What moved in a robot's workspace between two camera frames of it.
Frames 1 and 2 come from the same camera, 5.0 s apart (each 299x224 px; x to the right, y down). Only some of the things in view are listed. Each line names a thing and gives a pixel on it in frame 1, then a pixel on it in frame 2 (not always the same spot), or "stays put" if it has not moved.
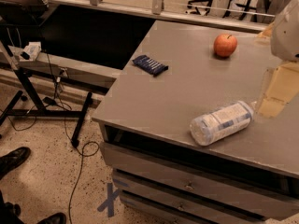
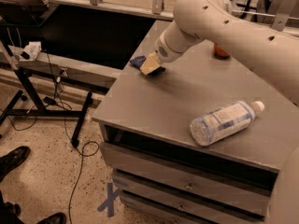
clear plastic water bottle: (221, 121) stays put
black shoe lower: (55, 218) stays put
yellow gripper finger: (283, 87) -> (150, 63)
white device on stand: (33, 49) stays put
